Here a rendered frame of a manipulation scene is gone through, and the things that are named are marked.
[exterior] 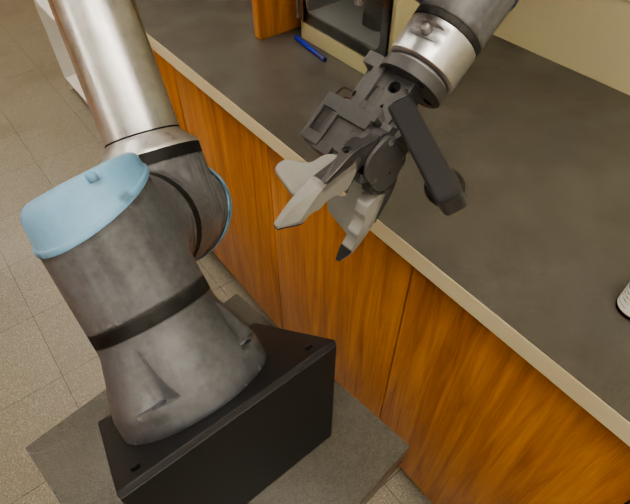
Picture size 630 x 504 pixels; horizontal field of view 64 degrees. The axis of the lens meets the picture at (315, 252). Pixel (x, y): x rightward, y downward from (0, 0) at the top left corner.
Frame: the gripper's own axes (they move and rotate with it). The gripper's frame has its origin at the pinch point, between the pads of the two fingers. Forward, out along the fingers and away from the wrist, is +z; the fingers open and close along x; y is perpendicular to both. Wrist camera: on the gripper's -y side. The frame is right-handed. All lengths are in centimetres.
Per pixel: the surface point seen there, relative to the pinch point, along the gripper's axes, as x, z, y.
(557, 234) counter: -44, -23, -12
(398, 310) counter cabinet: -53, 4, 4
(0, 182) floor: -99, 73, 204
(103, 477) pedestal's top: -1.2, 34.9, 5.9
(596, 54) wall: -75, -69, 8
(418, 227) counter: -35.4, -10.6, 4.8
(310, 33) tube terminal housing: -55, -38, 64
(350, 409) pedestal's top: -16.2, 14.2, -8.4
